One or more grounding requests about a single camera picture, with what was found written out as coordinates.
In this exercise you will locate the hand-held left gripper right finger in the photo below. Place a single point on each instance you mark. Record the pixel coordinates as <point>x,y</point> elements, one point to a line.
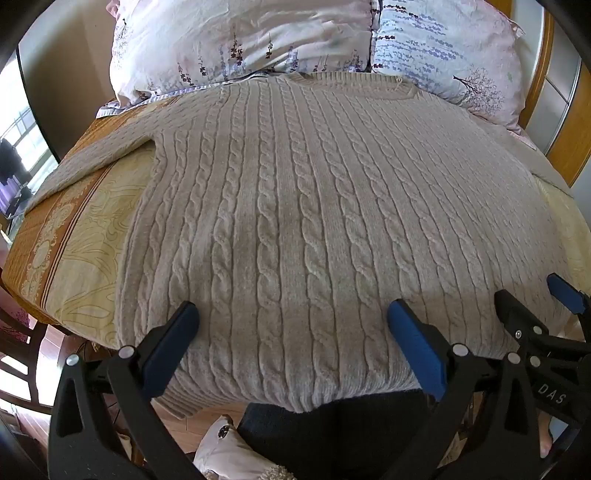
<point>415,346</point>

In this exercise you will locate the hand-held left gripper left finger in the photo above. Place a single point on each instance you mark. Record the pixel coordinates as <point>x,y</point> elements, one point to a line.
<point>171,344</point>

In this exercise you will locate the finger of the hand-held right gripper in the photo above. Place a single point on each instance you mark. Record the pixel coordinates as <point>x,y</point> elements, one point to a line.
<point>569,295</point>
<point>519,314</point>

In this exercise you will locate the dark hanging clothes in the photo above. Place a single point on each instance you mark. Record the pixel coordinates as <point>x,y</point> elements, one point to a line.
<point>10,170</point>

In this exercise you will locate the person's bare foot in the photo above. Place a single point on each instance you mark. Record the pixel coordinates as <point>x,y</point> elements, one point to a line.
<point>545,438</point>

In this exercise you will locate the white slipper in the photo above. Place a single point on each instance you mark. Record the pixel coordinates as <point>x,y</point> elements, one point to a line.
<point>231,450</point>

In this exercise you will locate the person's dark trouser legs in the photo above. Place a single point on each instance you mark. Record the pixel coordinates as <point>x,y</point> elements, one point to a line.
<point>332,438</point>

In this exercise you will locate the yellow patterned bed sheet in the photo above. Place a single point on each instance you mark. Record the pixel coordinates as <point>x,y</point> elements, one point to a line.
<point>87,240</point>

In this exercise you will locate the dark wooden chair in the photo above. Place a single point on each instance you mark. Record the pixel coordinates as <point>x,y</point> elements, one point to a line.
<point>21,341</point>

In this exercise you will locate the wooden headboard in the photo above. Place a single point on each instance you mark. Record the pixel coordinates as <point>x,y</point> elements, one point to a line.
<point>565,138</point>

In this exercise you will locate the pale blue floral pillow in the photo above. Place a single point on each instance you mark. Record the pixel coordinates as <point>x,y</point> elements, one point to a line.
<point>443,50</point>

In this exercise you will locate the pink floral pillow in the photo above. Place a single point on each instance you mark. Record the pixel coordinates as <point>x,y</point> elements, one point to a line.
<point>221,41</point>

